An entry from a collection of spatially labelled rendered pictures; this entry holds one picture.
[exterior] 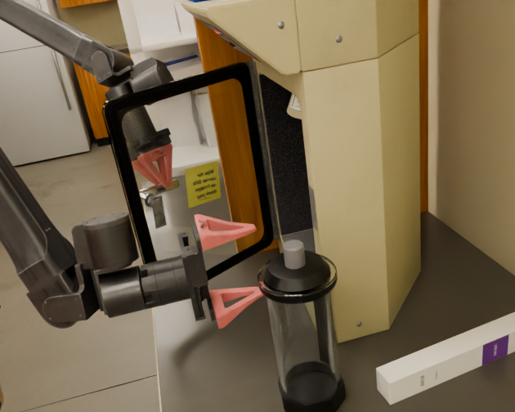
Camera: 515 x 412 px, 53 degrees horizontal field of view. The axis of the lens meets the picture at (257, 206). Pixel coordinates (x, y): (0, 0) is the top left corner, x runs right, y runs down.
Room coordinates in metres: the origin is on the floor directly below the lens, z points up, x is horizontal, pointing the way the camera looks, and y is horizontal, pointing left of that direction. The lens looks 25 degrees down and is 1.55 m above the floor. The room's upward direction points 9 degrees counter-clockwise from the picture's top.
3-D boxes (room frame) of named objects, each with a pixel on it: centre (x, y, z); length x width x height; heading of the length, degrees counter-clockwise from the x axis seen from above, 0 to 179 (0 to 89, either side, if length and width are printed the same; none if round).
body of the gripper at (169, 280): (0.57, 0.12, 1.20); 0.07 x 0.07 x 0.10; 10
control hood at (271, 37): (0.85, 0.00, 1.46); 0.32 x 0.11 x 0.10; 10
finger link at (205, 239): (0.58, 0.05, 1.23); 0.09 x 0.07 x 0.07; 100
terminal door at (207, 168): (0.91, 0.10, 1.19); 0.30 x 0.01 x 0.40; 127
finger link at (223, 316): (0.58, 0.05, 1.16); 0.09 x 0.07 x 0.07; 100
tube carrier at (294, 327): (0.59, -0.04, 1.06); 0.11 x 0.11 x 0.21
